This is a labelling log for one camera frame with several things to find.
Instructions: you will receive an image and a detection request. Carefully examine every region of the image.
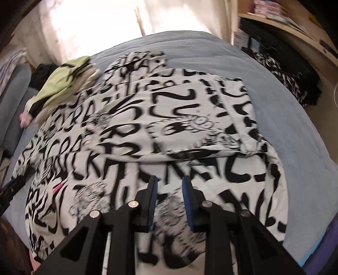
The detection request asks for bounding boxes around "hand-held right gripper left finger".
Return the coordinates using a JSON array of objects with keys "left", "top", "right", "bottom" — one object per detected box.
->
[{"left": 29, "top": 176, "right": 159, "bottom": 275}]

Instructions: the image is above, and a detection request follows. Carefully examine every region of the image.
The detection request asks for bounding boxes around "green and white clothes pile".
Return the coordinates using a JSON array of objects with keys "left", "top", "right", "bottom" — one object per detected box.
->
[{"left": 25, "top": 55, "right": 102, "bottom": 125}]

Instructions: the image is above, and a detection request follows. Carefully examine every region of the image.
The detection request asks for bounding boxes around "black and white patterned cloth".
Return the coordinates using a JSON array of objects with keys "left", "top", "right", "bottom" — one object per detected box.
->
[{"left": 251, "top": 51, "right": 311, "bottom": 107}]

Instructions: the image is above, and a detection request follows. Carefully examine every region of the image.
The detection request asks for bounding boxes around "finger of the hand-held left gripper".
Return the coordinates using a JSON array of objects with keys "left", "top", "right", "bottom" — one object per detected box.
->
[{"left": 0, "top": 173, "right": 27, "bottom": 216}]

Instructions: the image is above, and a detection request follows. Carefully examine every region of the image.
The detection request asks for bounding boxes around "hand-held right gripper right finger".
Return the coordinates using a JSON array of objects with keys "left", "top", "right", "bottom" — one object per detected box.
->
[{"left": 182, "top": 176, "right": 308, "bottom": 275}]

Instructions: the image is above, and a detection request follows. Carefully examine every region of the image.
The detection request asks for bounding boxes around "pink box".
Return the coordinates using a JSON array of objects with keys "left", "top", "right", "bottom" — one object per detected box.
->
[{"left": 253, "top": 0, "right": 284, "bottom": 16}]

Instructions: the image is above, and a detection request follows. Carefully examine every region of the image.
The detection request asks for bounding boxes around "black and white printed garment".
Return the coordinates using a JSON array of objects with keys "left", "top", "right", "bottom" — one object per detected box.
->
[{"left": 13, "top": 50, "right": 288, "bottom": 275}]

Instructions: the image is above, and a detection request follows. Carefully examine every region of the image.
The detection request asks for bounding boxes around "small pink object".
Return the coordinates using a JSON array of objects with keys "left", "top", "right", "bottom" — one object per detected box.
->
[{"left": 19, "top": 111, "right": 32, "bottom": 127}]

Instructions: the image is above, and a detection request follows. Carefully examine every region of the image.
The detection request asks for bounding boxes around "light wooden pole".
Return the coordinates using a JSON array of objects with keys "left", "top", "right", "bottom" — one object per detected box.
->
[{"left": 135, "top": 9, "right": 147, "bottom": 36}]

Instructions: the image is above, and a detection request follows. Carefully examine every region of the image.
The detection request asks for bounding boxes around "floral patterned bedding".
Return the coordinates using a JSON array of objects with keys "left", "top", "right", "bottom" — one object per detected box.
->
[{"left": 0, "top": 49, "right": 28, "bottom": 90}]

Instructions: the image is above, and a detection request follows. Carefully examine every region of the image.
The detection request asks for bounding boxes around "light wooden bookshelf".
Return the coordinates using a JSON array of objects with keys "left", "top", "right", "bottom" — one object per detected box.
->
[{"left": 238, "top": 0, "right": 338, "bottom": 88}]

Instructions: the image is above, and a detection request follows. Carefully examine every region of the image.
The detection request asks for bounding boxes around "white floral curtain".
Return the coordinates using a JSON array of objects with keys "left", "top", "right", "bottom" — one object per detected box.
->
[{"left": 40, "top": 0, "right": 233, "bottom": 66}]

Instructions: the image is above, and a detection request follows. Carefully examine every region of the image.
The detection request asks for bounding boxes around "dark cloth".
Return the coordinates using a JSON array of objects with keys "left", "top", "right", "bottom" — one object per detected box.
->
[{"left": 29, "top": 63, "right": 62, "bottom": 89}]

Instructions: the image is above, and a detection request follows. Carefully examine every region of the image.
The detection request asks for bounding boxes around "white and blue box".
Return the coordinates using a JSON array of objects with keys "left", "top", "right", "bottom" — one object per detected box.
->
[{"left": 233, "top": 31, "right": 262, "bottom": 52}]

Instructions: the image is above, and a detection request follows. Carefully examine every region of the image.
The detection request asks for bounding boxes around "stack of papers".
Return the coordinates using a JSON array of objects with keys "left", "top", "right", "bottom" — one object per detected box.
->
[{"left": 267, "top": 11, "right": 317, "bottom": 36}]

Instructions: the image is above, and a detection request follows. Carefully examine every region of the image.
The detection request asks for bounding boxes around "grey cushion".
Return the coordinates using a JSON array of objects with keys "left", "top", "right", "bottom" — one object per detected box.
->
[{"left": 0, "top": 63, "right": 40, "bottom": 156}]

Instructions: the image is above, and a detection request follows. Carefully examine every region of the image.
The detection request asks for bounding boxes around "blue-grey bed blanket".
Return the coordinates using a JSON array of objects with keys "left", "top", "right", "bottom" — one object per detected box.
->
[{"left": 0, "top": 31, "right": 334, "bottom": 267}]

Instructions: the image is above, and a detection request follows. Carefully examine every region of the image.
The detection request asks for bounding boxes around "purple mat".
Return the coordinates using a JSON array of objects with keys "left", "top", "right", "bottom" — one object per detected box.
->
[{"left": 298, "top": 217, "right": 338, "bottom": 275}]

